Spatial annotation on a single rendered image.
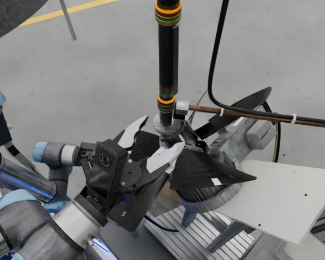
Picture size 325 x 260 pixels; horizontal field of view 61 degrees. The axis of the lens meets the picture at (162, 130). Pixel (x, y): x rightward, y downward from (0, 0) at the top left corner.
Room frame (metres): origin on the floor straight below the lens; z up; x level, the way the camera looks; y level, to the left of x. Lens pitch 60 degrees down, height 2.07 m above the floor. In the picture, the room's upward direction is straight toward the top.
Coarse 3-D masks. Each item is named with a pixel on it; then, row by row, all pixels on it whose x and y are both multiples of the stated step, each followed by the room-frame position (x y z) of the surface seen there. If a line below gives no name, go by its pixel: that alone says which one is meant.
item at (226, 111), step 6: (192, 108) 0.38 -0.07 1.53; (198, 108) 0.38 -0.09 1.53; (204, 108) 0.38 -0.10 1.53; (210, 108) 0.38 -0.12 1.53; (216, 108) 0.38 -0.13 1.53; (228, 114) 0.36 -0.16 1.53; (234, 114) 0.36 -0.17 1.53; (240, 114) 0.36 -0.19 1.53; (246, 114) 0.36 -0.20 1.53; (252, 114) 0.36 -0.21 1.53; (270, 120) 0.35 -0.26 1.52; (276, 120) 0.35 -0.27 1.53; (282, 120) 0.34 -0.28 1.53; (288, 120) 0.34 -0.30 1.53; (318, 126) 0.33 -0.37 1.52; (324, 126) 0.33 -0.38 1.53
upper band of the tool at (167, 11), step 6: (156, 0) 0.40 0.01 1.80; (180, 0) 0.40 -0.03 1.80; (156, 6) 0.39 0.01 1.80; (162, 6) 0.41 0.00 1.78; (168, 6) 0.42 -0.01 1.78; (174, 6) 0.41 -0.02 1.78; (180, 6) 0.39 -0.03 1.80; (162, 12) 0.37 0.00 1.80; (168, 12) 0.37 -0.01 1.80; (174, 12) 0.37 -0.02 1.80; (180, 12) 0.38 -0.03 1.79
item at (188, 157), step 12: (180, 156) 0.34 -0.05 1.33; (192, 156) 0.34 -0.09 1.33; (204, 156) 0.35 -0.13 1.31; (180, 168) 0.29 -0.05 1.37; (192, 168) 0.29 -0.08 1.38; (204, 168) 0.29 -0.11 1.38; (216, 168) 0.29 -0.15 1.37; (228, 168) 0.30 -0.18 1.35; (180, 180) 0.24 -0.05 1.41; (192, 180) 0.24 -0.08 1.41; (204, 180) 0.24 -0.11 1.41; (228, 180) 0.24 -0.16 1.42; (240, 180) 0.24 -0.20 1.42; (252, 180) 0.24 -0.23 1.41
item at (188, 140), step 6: (186, 120) 0.52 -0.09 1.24; (180, 126) 0.50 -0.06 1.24; (186, 126) 0.49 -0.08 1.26; (174, 132) 0.47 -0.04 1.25; (180, 132) 0.46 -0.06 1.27; (186, 132) 0.47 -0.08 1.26; (192, 132) 0.48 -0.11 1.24; (162, 138) 0.46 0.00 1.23; (168, 138) 0.45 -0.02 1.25; (174, 138) 0.45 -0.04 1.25; (180, 138) 0.45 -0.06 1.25; (186, 138) 0.45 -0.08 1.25; (192, 138) 0.46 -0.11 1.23; (168, 144) 0.44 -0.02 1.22; (198, 144) 0.46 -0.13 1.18; (204, 144) 0.45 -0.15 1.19; (204, 150) 0.42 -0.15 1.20
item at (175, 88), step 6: (174, 30) 0.38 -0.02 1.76; (174, 36) 0.38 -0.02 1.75; (174, 42) 0.37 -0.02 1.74; (174, 48) 0.37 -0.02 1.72; (174, 54) 0.37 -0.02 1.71; (174, 60) 0.37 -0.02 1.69; (174, 66) 0.37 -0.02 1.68; (174, 72) 0.37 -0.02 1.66; (174, 78) 0.37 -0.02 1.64; (174, 84) 0.37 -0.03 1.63; (174, 90) 0.37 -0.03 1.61
